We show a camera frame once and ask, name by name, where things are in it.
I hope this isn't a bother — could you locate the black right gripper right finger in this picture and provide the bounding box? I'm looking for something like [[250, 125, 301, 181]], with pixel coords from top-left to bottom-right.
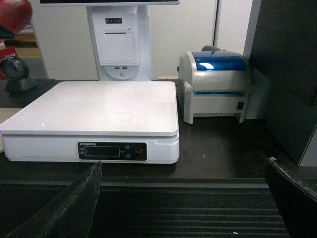
[[264, 157, 317, 238]]

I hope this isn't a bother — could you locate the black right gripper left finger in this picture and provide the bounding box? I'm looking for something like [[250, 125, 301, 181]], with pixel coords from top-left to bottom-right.
[[5, 161, 102, 238]]

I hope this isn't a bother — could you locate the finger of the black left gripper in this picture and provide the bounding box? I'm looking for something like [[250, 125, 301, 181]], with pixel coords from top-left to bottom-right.
[[0, 25, 15, 40]]

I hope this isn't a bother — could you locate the dark red mango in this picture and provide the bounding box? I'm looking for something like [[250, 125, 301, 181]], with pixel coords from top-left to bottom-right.
[[0, 0, 33, 34]]

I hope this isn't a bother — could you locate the black checkout counter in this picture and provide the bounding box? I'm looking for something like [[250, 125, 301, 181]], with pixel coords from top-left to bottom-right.
[[0, 79, 317, 238]]

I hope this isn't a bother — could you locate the white checkout scale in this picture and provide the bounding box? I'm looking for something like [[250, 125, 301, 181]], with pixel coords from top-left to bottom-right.
[[0, 81, 180, 164]]

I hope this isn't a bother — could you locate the red fire extinguisher box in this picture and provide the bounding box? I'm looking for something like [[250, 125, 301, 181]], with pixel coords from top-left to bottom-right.
[[0, 46, 17, 80]]

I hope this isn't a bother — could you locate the black barcode scanner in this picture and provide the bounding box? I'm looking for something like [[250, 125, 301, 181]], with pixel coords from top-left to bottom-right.
[[3, 56, 38, 93]]

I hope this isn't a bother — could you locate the beige plastic tray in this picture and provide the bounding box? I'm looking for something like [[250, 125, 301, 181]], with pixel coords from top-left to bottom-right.
[[0, 108, 22, 153]]

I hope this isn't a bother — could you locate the white POS terminal stand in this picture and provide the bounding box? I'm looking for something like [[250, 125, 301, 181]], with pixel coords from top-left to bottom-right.
[[40, 0, 179, 81]]

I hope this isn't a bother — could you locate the white blue label printer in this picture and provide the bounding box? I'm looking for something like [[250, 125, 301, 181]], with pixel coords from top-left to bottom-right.
[[177, 51, 252, 124]]

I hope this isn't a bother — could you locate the grey green chair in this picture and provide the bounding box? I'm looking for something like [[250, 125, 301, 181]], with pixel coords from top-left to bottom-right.
[[201, 45, 223, 52]]

